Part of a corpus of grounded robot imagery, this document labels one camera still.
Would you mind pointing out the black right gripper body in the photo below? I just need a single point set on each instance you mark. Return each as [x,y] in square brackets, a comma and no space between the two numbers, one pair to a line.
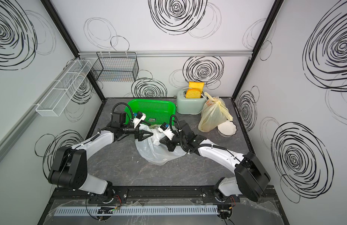
[176,141]

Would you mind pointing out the white mesh wall shelf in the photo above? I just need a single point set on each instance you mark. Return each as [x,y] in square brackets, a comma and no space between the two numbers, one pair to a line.
[55,102]

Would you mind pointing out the white bunny print plastic bag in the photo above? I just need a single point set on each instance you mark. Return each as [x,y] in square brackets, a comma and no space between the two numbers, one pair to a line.
[154,151]

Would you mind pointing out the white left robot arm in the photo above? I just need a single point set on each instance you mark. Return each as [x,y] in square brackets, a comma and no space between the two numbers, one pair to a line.
[69,168]

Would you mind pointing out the green plastic basket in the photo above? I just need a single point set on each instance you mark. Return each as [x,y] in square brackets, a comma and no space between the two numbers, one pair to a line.
[158,109]

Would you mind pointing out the black wire wall basket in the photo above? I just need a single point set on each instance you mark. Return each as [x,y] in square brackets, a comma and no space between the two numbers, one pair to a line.
[115,67]

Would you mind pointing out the yellowish fruit print plastic bag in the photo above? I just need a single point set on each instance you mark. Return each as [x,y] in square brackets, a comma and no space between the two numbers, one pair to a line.
[214,113]

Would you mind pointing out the toast slice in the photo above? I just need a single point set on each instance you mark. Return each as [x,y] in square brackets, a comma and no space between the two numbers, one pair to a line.
[196,85]
[193,93]

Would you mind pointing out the front toast slice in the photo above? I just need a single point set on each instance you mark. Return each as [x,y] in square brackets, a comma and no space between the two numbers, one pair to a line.
[193,93]

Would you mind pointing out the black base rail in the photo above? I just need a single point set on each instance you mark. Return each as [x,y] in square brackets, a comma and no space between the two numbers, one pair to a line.
[127,194]

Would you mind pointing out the mint green toaster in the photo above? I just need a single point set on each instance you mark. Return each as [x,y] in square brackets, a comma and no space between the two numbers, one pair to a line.
[191,106]

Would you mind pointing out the grey slotted cable duct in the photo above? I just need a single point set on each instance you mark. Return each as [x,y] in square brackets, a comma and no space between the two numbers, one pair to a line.
[136,210]

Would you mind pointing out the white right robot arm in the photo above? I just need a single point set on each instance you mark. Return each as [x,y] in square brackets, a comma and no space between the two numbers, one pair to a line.
[250,177]

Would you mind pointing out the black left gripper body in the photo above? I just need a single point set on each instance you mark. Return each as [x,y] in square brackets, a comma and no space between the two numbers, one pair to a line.
[130,131]

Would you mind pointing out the white scalloped plate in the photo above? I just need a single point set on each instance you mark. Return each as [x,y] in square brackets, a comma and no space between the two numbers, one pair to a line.
[227,129]

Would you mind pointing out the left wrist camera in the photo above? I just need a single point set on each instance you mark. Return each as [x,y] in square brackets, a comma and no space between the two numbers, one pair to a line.
[138,118]

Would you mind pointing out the back toast slice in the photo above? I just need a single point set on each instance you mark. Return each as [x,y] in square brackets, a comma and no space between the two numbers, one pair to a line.
[196,85]

